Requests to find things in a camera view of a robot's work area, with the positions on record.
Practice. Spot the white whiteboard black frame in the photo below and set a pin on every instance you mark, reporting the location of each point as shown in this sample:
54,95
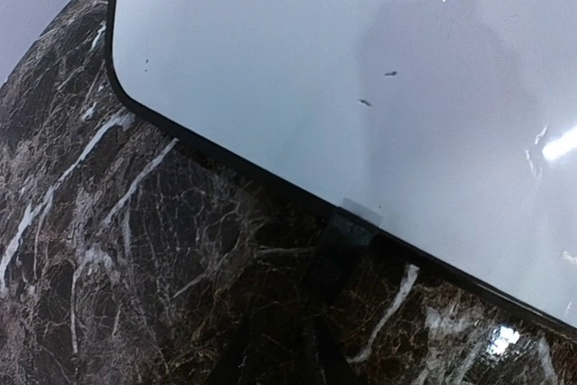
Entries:
449,125

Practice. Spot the black whiteboard stand clip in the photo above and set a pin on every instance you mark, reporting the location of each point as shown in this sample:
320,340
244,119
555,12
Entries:
342,244

